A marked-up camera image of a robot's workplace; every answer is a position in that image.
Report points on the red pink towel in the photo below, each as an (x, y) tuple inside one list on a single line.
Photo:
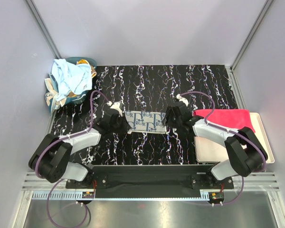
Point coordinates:
[(231, 118)]

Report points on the white light blue towel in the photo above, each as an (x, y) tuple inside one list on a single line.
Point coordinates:
[(70, 79)]

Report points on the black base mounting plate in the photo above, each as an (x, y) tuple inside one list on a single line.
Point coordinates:
[(188, 176)]

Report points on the teal patterned towel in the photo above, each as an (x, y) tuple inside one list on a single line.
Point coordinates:
[(52, 90)]

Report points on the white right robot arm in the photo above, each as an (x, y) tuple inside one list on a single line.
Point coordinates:
[(245, 152)]

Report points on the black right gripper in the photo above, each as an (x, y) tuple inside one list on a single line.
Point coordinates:
[(167, 118)]

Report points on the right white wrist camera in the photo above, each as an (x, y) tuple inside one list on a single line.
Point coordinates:
[(182, 99)]

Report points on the aluminium rail frame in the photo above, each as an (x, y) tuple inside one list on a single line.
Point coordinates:
[(254, 202)]

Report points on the navy cream patterned towel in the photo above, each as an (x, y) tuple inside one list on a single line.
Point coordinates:
[(146, 122)]

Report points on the brown yellow patterned towel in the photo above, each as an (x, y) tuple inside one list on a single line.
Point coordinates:
[(84, 65)]

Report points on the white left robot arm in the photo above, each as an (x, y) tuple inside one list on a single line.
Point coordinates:
[(50, 161)]

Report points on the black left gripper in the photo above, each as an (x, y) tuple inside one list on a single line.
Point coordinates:
[(126, 127)]

